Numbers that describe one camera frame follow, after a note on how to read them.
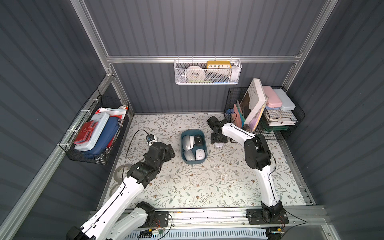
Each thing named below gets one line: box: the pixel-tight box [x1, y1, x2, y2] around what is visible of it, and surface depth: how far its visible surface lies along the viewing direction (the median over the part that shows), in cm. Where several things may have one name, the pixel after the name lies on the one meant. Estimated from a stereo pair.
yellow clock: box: [206, 60, 232, 69], surface depth 90 cm
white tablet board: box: [240, 78, 267, 125], surface depth 90 cm
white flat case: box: [74, 112, 110, 152], surface depth 66 cm
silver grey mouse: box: [183, 149, 196, 161], surface depth 96 cm
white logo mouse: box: [195, 148, 205, 161], surface depth 96 cm
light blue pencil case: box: [273, 89, 296, 111], surface depth 98 cm
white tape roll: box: [186, 65, 206, 82], surface depth 86 cm
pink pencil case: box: [262, 85, 283, 108], surface depth 96 cm
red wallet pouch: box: [73, 120, 99, 145], surface depth 64 cm
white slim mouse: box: [182, 135, 195, 151], surface depth 101 cm
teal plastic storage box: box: [181, 129, 208, 165], surface depth 99 cm
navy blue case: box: [81, 116, 121, 156], surface depth 69 cm
